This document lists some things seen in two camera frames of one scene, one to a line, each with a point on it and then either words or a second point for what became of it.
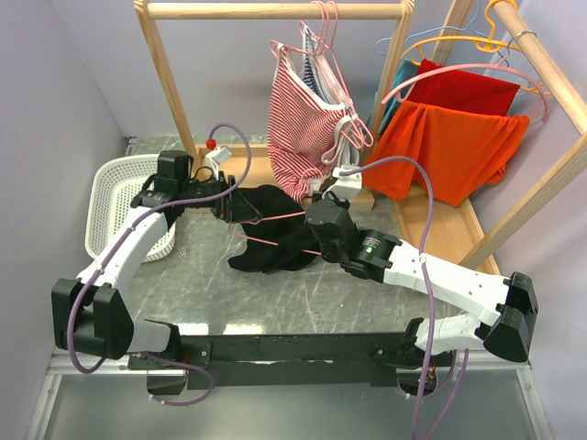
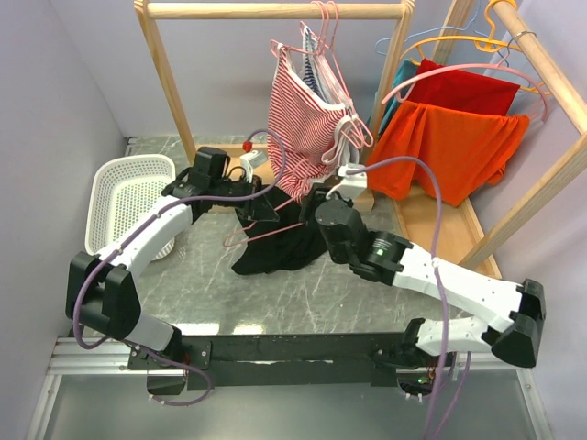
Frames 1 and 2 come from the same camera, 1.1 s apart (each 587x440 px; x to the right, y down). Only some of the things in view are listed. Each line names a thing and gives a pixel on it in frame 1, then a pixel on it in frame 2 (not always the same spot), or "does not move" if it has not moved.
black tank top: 281,239 does not move
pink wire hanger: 251,239 -> 251,240
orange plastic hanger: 486,44 does not move
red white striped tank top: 304,121 does not move
